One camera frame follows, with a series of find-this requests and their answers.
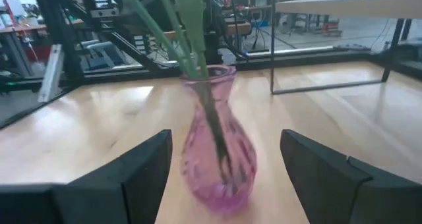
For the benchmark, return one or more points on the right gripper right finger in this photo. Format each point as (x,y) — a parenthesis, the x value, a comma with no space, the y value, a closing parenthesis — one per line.
(346,191)

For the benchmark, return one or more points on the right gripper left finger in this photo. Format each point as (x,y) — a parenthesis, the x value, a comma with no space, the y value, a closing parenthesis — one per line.
(115,191)

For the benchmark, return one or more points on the purple glass vase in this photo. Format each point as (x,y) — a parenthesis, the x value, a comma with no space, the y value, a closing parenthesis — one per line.
(217,151)

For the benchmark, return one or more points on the red artificial tulip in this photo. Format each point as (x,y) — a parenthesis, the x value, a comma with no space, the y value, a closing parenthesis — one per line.
(155,29)

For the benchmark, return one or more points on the wooden workbench on wheels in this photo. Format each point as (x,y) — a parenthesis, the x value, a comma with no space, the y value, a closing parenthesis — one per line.
(16,36)

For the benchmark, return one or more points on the silver aluminium bracket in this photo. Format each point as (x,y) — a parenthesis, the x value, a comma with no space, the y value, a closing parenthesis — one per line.
(52,74)

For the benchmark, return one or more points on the wooden shelf black frame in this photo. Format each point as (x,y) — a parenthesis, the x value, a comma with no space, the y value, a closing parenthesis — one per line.
(346,5)

